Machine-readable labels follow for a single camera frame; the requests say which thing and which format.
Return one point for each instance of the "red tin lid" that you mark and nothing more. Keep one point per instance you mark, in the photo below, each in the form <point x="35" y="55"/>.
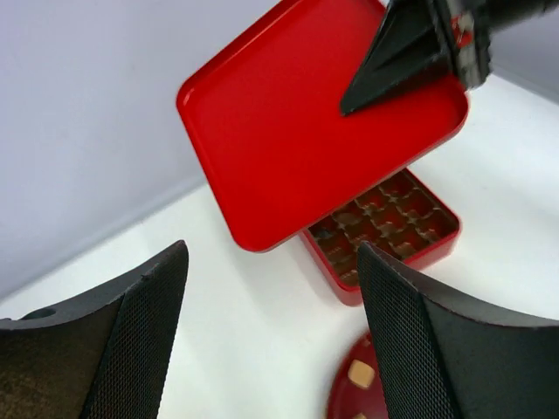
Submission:
<point x="264" y="118"/>

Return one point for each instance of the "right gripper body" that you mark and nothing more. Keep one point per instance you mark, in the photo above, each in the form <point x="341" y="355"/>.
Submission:
<point x="464" y="30"/>

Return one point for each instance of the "tan square chocolate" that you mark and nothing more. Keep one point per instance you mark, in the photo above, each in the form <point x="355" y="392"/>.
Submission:
<point x="361" y="374"/>

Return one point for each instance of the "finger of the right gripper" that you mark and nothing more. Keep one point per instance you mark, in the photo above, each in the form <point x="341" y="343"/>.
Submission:
<point x="410" y="48"/>

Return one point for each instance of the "round red tray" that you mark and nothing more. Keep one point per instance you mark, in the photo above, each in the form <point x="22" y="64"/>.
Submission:
<point x="347" y="401"/>

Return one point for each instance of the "red chocolate box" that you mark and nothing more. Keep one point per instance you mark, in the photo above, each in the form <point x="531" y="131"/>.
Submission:
<point x="399" y="216"/>

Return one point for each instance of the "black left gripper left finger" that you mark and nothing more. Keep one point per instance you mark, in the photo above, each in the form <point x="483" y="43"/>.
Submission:
<point x="103" y="353"/>

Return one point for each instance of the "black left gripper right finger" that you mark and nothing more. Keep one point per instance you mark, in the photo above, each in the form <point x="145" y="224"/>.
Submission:
<point x="442" y="353"/>

